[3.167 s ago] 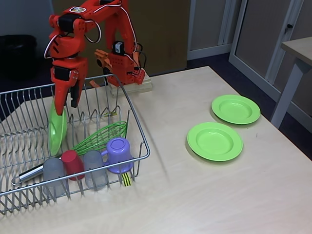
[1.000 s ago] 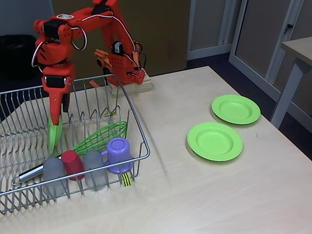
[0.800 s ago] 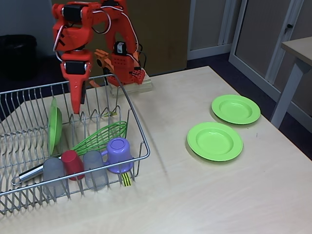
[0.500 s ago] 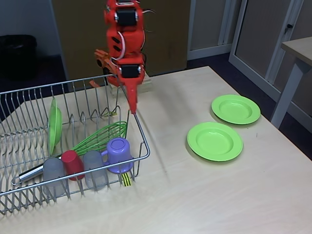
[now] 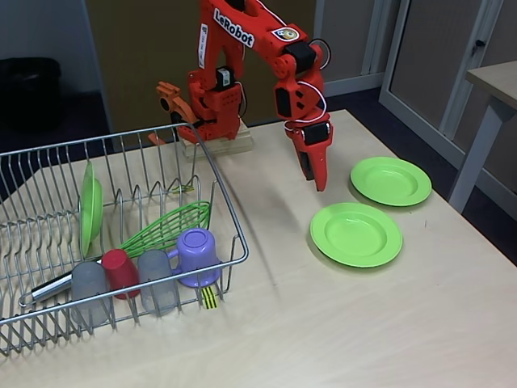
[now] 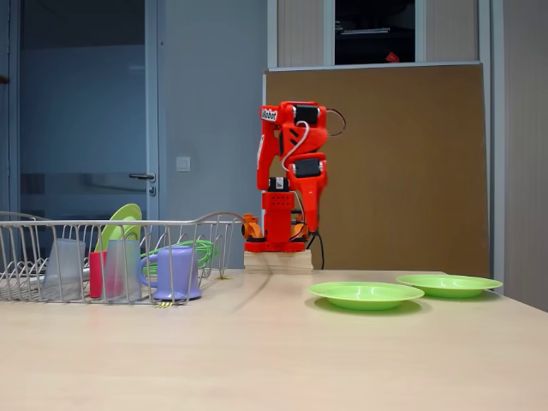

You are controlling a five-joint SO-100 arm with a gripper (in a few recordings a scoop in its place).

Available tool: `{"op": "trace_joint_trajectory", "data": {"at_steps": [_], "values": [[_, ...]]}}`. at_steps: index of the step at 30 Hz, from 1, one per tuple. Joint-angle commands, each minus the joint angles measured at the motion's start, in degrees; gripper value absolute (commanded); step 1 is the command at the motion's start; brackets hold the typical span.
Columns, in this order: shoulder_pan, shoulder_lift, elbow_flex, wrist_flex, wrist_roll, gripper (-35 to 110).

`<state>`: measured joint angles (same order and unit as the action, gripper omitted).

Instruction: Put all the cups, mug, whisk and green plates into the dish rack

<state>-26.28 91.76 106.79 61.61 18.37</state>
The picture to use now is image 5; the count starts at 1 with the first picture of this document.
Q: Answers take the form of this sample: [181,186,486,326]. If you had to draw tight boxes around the orange clamp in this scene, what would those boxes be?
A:
[147,80,201,146]

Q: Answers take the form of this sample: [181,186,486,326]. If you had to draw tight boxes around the purple plastic mug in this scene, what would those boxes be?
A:
[167,228,222,289]

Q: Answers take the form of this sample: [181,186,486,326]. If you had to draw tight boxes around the black trash bin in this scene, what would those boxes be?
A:
[0,57,62,133]

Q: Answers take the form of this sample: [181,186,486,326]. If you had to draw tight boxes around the white gripper servo cable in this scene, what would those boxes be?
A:
[282,82,327,133]

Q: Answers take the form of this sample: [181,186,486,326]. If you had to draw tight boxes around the red plastic cup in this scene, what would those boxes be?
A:
[100,248,141,300]

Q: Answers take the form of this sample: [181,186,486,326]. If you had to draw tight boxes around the grey sliding door cabinet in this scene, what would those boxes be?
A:
[378,0,517,191]

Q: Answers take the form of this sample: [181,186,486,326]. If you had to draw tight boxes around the black power cable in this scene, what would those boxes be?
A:
[237,82,248,119]

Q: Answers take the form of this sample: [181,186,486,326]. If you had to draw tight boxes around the brown partition board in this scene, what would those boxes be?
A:
[85,0,316,129]

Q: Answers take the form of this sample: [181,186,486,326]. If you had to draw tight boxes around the metal wire dish rack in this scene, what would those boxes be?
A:
[0,120,250,356]

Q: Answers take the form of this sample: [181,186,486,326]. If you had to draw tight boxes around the wooden base block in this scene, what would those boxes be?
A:
[180,120,254,162]

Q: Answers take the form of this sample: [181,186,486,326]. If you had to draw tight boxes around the yellow black striped tape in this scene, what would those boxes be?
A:
[200,286,220,311]

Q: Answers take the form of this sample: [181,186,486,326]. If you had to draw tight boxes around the grey translucent plastic cup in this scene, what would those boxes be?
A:
[69,262,110,327]
[137,249,179,317]

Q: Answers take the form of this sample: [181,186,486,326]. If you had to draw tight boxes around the green plastic plate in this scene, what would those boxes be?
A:
[309,201,404,269]
[349,156,433,208]
[79,160,104,256]

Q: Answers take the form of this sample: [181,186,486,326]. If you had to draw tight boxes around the green whisk with metal handle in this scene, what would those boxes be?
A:
[18,200,212,308]

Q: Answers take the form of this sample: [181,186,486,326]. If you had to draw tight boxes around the beige side table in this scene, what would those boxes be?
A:
[447,60,517,213]

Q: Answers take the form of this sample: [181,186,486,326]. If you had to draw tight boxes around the looped wrist servo cable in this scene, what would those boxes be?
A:
[310,39,331,68]

